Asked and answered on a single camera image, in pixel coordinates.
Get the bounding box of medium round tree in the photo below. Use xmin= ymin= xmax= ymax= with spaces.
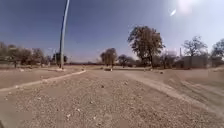
xmin=99 ymin=47 xmax=119 ymax=70

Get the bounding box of small distant tree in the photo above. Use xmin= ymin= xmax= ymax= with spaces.
xmin=117 ymin=54 xmax=135 ymax=68

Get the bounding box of gravel dirt road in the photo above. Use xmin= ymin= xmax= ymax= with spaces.
xmin=0 ymin=68 xmax=224 ymax=128

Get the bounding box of large leafy tree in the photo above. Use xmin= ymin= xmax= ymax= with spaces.
xmin=126 ymin=25 xmax=166 ymax=70

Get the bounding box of tall thin pole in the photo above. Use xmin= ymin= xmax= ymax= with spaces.
xmin=58 ymin=0 xmax=71 ymax=70

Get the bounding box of grey boxy building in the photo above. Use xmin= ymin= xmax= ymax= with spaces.
xmin=181 ymin=54 xmax=210 ymax=70

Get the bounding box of bare branching tree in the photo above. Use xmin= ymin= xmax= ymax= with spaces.
xmin=181 ymin=35 xmax=209 ymax=58

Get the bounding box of bare dry earth field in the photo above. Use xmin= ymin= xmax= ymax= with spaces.
xmin=133 ymin=67 xmax=224 ymax=101

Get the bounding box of distant row of trees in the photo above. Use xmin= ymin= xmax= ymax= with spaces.
xmin=0 ymin=41 xmax=47 ymax=68

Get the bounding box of dry ground beyond kerb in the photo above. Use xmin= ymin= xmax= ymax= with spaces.
xmin=0 ymin=67 xmax=84 ymax=90

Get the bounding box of cluster of trees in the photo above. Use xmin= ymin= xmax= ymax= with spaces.
xmin=210 ymin=38 xmax=224 ymax=68

